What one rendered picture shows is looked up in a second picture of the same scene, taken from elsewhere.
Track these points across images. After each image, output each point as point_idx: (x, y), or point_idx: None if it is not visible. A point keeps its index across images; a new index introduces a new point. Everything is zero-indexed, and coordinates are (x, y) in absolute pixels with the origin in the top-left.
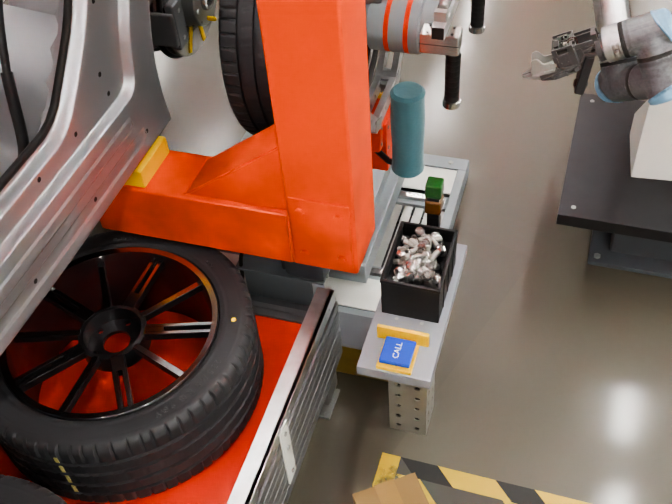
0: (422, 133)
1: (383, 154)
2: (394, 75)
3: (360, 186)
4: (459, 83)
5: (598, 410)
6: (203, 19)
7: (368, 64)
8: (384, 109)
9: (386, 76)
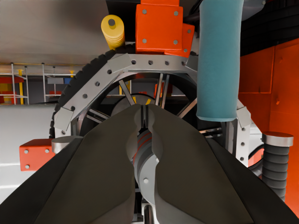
0: (234, 63)
1: (195, 20)
2: (121, 70)
3: None
4: (284, 175)
5: None
6: (144, 115)
7: (117, 78)
8: (172, 64)
9: (123, 70)
